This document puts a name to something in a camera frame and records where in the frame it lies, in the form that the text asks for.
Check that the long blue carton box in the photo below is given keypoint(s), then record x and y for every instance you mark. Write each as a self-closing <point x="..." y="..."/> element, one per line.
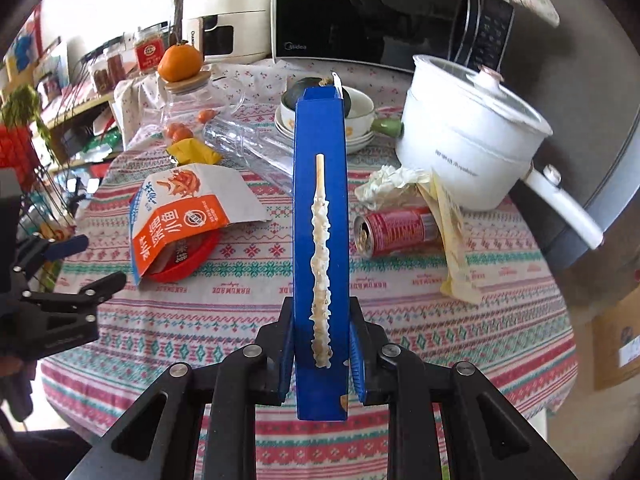
<point x="305" y="210"/>

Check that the white electric cooking pot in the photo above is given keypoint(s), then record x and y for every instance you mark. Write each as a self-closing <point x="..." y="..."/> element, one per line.
<point x="450" y="160"/>

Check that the yellow wrapper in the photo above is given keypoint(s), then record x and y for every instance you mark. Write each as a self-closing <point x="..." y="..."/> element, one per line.
<point x="192" y="152"/>

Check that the beige snack packet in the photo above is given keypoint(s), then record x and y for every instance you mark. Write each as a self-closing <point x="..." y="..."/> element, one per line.
<point x="457" y="260"/>

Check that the pale paper wrapper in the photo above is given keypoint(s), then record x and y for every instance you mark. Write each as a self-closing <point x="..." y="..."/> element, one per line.
<point x="385" y="182"/>

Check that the red drink can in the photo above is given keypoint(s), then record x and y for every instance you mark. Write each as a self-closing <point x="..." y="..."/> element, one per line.
<point x="400" y="232"/>

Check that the wooden shelf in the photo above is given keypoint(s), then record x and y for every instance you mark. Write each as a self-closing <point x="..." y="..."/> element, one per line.
<point x="80" y="110"/>

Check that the black-fronted microwave oven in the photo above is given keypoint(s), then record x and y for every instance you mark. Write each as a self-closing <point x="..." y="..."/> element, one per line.
<point x="375" y="10"/>

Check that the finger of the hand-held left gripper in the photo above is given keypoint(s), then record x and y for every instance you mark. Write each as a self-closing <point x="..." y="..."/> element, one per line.
<point x="102" y="287"/>
<point x="70" y="247"/>

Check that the grey refrigerator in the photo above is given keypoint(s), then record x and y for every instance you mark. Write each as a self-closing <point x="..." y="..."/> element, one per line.
<point x="590" y="85"/>

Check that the glass jar with wooden lid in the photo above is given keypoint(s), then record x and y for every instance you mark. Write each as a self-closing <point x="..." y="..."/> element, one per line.
<point x="190" y="85"/>

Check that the cardboard box with white label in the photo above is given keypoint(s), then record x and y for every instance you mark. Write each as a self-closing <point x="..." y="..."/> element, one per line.
<point x="617" y="340"/>

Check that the dried branches in vase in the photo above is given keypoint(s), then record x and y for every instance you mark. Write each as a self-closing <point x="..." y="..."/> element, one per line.
<point x="179" y="10"/>

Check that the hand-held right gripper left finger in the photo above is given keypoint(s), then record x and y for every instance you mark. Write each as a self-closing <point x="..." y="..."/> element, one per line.
<point x="287" y="355"/>

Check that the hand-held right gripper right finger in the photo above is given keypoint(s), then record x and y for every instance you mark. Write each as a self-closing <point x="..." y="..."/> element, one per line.
<point x="357" y="360"/>

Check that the jar with red contents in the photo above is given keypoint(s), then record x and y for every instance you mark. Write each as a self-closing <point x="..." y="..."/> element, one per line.
<point x="100" y="77"/>
<point x="116" y="65"/>

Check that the dark green squash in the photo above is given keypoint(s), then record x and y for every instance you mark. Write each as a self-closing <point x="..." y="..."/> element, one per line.
<point x="300" y="82"/>

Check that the large orange tangerine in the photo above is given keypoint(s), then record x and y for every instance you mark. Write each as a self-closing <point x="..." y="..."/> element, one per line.
<point x="180" y="62"/>

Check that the orange white snack bag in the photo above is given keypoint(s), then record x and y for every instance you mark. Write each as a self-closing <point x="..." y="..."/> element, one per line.
<point x="190" y="200"/>

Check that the stack of white bowls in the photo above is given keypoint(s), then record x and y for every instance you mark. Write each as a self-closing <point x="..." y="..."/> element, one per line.
<point x="360" y="142"/>

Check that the red net bag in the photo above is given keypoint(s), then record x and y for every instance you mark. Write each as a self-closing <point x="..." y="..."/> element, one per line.
<point x="17" y="145"/>

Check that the white air fryer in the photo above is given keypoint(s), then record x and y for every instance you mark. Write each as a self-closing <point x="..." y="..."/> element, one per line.
<point x="235" y="0"/>

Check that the red label glass jar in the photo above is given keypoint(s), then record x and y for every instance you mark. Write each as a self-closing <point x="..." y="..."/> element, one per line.
<point x="149" y="50"/>

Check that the clear plastic bottle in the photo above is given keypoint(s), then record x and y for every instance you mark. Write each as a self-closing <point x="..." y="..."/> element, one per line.
<point x="250" y="147"/>

